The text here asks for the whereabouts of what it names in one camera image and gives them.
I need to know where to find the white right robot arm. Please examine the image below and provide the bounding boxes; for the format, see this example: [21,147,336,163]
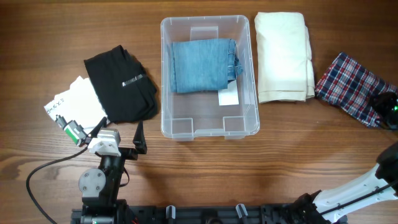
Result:
[288,91,397,223]

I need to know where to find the black garment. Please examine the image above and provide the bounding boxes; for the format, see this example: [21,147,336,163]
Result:
[84,45,158,123]

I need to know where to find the white label in bin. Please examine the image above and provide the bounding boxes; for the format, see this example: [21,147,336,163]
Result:
[218,80,239,106]

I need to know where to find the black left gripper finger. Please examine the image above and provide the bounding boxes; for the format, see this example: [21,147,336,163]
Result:
[90,117,108,138]
[132,121,147,149]

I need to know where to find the folded cream cloth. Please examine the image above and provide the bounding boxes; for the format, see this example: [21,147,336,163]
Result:
[254,12,315,103]

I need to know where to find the red navy plaid shirt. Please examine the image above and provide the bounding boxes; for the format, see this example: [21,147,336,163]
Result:
[315,52,397,128]

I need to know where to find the white printed t-shirt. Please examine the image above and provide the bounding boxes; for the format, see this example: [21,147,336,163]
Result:
[44,77,107,133]

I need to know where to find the clear plastic storage bin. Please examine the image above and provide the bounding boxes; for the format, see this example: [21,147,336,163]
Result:
[160,15,260,141]

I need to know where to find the blue denim jeans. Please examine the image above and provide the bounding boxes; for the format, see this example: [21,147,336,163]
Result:
[170,39,243,93]

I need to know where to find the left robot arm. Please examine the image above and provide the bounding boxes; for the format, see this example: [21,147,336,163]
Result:
[71,118,147,224]

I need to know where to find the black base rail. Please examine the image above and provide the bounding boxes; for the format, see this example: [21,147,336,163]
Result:
[71,203,312,224]

